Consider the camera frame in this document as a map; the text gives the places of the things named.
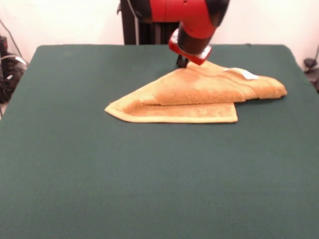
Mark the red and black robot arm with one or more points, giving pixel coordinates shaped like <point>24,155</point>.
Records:
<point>179,12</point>

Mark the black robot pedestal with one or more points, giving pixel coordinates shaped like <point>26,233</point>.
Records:
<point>129,30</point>

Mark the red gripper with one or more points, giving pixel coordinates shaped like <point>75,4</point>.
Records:
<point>192,57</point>

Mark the black box with red light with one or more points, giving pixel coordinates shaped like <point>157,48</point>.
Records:
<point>3,44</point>

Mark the black round device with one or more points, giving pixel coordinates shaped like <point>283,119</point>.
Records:
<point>310,63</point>

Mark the dark green table cloth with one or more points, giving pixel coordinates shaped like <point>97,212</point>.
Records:
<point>99,161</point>

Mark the tan towel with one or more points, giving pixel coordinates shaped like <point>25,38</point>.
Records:
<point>199,92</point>

